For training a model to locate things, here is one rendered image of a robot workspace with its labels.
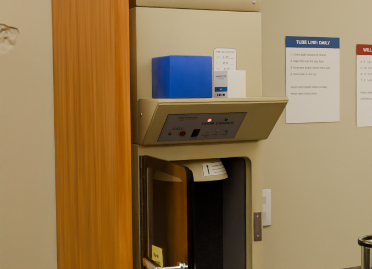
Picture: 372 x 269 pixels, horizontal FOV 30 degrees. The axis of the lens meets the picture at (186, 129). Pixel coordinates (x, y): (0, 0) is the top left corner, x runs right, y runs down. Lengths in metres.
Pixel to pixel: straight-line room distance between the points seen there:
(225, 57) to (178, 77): 0.21
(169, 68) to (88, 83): 0.23
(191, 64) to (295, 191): 0.91
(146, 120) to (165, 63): 0.13
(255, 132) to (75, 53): 0.47
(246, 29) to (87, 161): 0.48
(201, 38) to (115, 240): 0.49
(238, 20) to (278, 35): 0.58
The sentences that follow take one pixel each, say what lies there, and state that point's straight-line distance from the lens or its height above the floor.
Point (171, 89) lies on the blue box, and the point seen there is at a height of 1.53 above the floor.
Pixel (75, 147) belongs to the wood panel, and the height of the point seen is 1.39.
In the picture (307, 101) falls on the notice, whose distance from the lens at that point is 2.27.
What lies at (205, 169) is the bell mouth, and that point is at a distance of 1.63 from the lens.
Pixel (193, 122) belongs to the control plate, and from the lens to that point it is 1.49.
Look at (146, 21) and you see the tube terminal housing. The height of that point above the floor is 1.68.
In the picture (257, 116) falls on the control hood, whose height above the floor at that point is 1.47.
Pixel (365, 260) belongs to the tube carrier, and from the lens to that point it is 1.73.
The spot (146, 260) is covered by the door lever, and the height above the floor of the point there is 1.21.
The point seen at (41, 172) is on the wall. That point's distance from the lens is 1.91.
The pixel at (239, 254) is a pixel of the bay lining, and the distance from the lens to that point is 1.74.
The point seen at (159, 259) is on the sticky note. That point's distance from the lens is 1.43.
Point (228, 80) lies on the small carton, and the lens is 1.52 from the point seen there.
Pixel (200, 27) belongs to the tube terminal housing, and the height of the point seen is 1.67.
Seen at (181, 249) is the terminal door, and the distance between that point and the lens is 1.28.
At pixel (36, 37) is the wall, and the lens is 1.91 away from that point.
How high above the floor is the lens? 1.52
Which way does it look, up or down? 3 degrees down
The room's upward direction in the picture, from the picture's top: 1 degrees counter-clockwise
